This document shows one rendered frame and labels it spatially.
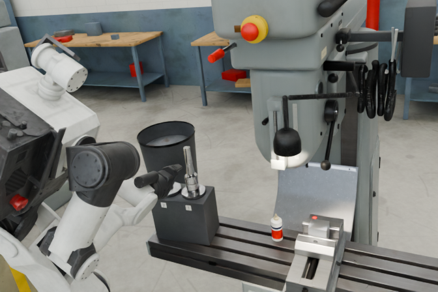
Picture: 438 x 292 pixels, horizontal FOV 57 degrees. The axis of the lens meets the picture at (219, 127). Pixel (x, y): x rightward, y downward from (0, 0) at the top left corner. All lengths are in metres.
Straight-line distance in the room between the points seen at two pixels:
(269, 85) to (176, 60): 5.39
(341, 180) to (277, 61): 0.78
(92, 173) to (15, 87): 0.29
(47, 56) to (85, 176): 0.29
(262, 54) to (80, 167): 0.52
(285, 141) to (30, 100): 0.61
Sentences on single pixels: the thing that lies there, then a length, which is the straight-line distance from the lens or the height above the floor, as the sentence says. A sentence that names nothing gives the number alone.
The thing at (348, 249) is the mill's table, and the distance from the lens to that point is 1.54.
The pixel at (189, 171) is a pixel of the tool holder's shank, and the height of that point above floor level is 1.22.
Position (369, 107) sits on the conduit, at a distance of 1.38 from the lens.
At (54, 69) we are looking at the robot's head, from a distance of 0.97.
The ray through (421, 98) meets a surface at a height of 0.23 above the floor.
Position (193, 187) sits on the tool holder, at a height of 1.16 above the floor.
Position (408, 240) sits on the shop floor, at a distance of 3.11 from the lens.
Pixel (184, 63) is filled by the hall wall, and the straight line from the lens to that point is 6.40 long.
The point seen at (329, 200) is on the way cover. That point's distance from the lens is 1.71.
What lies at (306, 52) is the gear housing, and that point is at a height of 1.68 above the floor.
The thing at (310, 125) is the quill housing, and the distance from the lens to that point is 1.15.
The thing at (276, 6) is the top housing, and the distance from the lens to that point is 0.92.
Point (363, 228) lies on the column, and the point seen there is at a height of 0.78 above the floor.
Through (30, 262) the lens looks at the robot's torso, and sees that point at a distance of 1.25.
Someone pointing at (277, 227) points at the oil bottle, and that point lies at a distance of 1.51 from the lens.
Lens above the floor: 1.93
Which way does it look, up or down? 24 degrees down
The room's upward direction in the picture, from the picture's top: 7 degrees counter-clockwise
